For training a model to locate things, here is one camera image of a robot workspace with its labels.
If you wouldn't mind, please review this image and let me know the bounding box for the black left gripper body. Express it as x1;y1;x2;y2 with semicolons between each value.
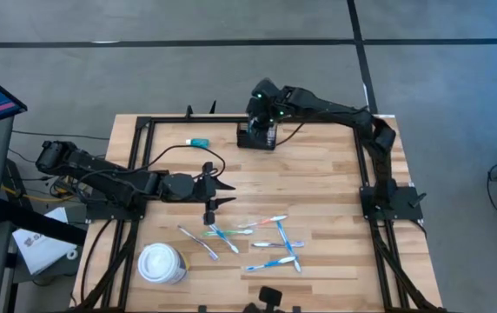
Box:
194;161;219;226

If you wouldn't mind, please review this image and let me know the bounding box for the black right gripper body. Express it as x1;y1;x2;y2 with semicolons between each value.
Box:
246;77;287;131

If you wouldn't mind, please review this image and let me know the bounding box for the white lidded wipes canister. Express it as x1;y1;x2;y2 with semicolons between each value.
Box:
136;243;190;286

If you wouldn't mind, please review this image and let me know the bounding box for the black diagonal bar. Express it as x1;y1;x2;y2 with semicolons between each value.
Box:
0;198;88;247

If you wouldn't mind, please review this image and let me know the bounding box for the white printed booklet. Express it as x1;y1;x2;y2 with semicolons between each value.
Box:
12;206;79;276

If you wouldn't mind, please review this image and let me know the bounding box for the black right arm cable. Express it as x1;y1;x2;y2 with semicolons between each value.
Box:
274;121;308;147

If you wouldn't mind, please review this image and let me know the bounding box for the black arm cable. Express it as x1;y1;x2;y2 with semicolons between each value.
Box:
274;121;308;147
142;143;227;179

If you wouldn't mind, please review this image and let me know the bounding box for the black wire basket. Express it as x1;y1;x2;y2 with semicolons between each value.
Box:
235;122;278;151

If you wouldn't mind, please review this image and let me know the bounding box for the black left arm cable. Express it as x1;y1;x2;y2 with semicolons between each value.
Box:
142;143;227;179

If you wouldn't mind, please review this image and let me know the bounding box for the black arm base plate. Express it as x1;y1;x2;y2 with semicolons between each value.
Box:
359;185;424;223
85;190;149;221

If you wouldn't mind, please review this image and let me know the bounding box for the thin black floor cable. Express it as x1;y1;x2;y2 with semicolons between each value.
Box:
11;129;110;141

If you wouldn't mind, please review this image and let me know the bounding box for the yellow cable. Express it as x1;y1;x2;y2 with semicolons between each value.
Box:
0;184;76;204

